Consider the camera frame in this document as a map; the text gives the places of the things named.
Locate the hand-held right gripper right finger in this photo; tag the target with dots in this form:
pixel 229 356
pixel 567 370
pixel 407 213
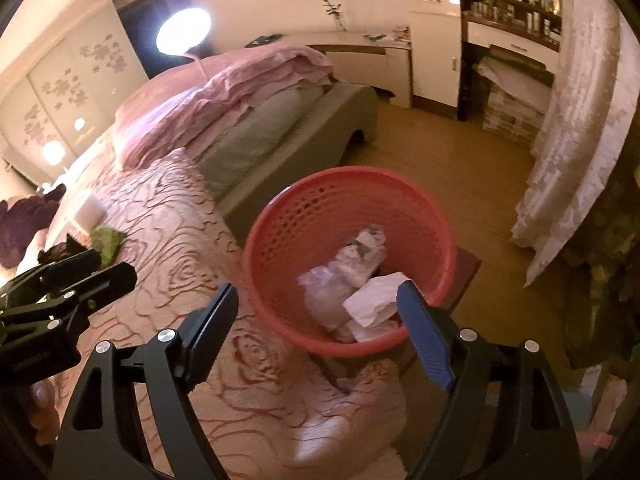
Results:
pixel 425 335

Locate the wardrobe with flower decals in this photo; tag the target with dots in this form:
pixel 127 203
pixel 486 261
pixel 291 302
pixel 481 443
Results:
pixel 75 80

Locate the white crumpled paper sheet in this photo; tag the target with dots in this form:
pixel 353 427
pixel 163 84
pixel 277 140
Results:
pixel 375 305

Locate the pink rose-patterned bedspread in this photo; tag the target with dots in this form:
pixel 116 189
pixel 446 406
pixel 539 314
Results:
pixel 200 260

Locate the pink folded duvet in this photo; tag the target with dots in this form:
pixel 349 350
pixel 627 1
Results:
pixel 200 105

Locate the round bright lamp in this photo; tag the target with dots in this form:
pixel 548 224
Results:
pixel 182 30

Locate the stack of cardboard boxes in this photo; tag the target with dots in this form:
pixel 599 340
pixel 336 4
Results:
pixel 515 100

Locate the grey bed frame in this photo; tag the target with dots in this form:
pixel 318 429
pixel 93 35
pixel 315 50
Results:
pixel 320 130

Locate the white cabinet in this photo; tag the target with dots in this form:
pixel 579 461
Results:
pixel 435 45

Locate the black item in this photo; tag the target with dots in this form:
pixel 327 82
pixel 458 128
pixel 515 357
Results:
pixel 65 249

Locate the green wrapper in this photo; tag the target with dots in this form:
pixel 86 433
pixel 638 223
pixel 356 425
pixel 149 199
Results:
pixel 107 242

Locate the white lace curtain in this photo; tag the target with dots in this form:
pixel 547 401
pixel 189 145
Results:
pixel 575 125

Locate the pile of papers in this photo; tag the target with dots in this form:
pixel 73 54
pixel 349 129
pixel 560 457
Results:
pixel 390 35

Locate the dark object on desk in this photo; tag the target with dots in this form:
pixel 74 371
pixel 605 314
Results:
pixel 265 39

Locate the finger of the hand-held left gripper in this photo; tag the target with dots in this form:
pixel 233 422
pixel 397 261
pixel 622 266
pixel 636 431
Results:
pixel 100 285
pixel 60 270

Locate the red plastic mesh basket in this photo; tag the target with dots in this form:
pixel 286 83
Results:
pixel 300 200

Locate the grey mattress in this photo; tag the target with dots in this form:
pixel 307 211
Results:
pixel 250 140

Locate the white cup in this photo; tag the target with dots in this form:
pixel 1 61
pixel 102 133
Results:
pixel 89 210

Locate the person's left hand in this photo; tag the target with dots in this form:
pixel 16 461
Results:
pixel 42 410

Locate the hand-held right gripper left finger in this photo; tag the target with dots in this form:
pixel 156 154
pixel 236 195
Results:
pixel 212 335

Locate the clear plastic bag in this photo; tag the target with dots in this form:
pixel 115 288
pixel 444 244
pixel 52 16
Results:
pixel 325 297

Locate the shelf of bottles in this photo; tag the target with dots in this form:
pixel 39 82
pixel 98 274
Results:
pixel 505 5

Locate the white desk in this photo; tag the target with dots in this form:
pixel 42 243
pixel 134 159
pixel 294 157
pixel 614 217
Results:
pixel 360 55

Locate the purple cloth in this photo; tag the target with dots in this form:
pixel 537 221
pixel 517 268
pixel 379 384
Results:
pixel 25 225

